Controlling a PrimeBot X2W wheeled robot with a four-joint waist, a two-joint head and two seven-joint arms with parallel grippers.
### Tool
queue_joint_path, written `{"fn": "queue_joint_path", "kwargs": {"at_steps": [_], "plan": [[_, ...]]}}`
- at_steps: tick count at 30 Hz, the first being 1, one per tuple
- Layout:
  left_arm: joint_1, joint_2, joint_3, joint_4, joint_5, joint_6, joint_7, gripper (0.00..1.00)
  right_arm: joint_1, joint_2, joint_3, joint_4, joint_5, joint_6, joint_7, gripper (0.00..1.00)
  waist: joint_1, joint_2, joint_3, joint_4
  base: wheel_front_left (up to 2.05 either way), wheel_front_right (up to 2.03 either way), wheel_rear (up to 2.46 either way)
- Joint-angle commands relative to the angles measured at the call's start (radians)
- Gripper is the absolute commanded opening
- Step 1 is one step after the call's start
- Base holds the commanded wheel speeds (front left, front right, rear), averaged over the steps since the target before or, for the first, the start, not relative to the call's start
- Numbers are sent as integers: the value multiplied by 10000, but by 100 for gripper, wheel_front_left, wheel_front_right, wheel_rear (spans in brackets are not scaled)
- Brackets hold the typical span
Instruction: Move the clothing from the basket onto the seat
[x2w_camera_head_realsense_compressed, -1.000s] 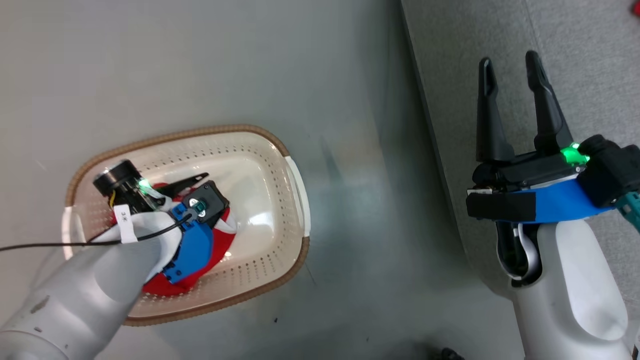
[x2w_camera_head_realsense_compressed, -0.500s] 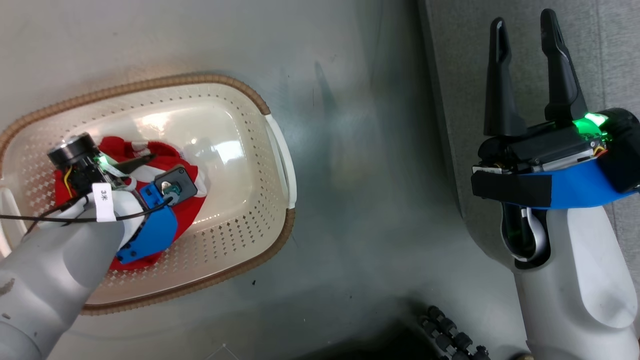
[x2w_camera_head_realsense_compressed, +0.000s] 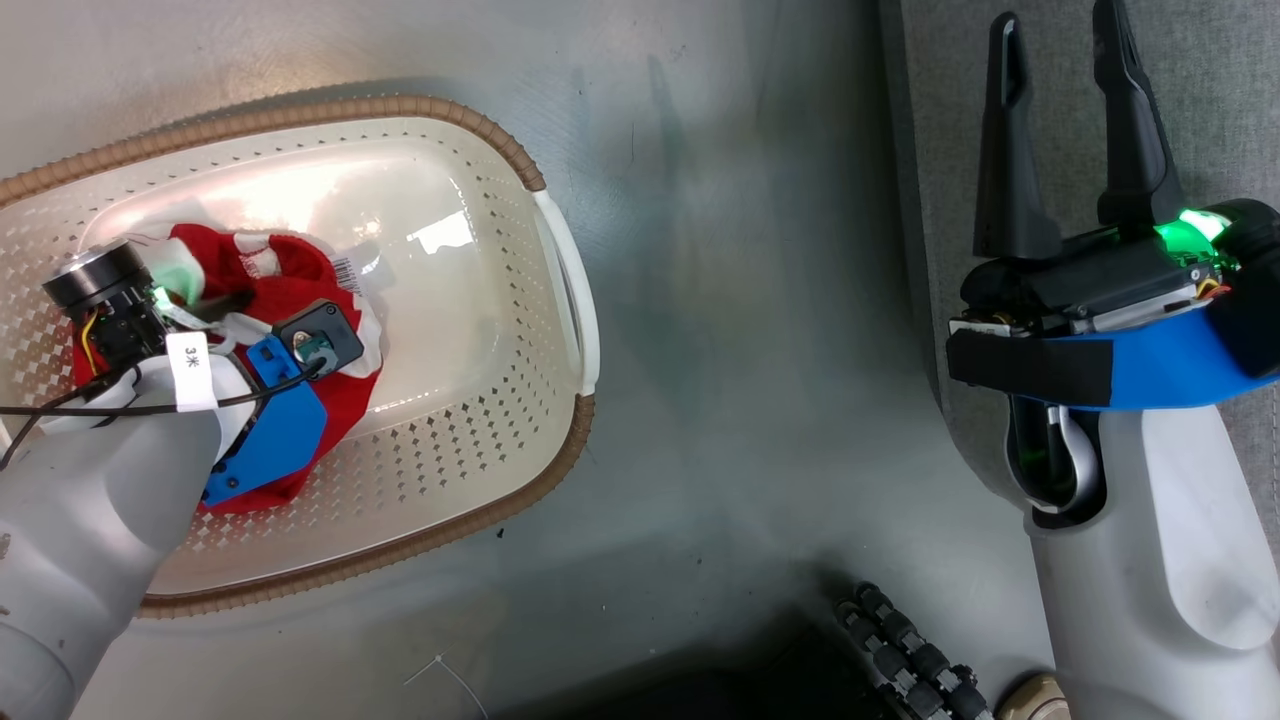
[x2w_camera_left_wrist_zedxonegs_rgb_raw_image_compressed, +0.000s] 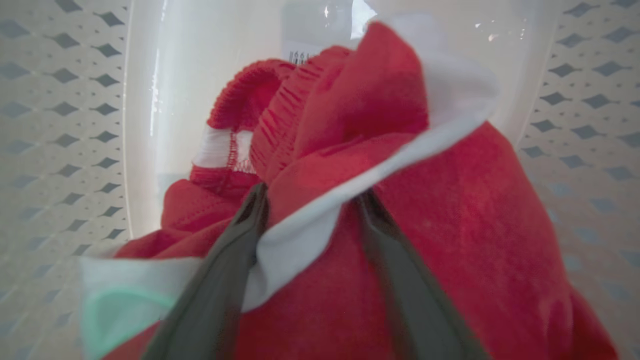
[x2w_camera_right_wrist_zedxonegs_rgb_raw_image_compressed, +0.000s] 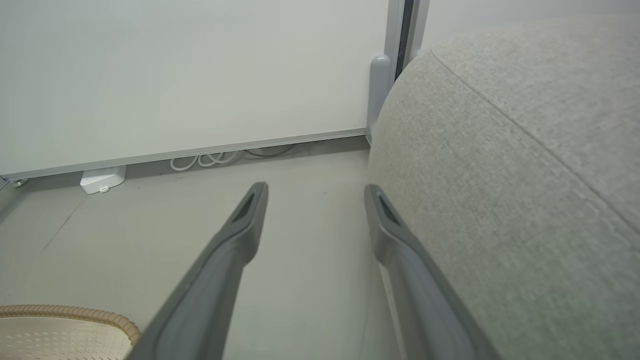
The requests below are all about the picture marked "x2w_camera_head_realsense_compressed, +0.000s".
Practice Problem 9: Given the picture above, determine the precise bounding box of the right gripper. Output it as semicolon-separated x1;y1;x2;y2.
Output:
948;0;1280;336

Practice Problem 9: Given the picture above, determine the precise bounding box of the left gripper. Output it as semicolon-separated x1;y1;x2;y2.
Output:
42;238;253;376

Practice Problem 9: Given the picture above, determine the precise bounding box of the red and white garment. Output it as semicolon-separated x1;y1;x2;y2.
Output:
70;222;386;516

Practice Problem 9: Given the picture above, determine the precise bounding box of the beige perforated laundry basket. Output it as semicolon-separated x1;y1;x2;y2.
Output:
0;93;601;619

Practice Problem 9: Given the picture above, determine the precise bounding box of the beige round object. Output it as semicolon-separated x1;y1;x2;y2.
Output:
995;672;1071;720

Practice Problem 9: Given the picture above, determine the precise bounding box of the white cable label tag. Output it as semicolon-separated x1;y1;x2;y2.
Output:
165;332;219;414

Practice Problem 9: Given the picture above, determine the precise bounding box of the thin black cable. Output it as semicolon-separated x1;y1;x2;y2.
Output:
0;355;331;471

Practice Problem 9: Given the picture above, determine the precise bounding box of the blue left camera mount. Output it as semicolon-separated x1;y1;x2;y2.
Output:
200;335;329;508

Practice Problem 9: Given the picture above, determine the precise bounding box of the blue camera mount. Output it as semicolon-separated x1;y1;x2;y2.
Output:
1040;305;1280;411
200;335;329;508

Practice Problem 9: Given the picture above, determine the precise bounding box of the blue right camera mount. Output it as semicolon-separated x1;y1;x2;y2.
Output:
1040;305;1280;411

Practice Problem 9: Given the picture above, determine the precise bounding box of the black ribbed cable conduit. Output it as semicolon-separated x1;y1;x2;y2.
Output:
835;582;996;720

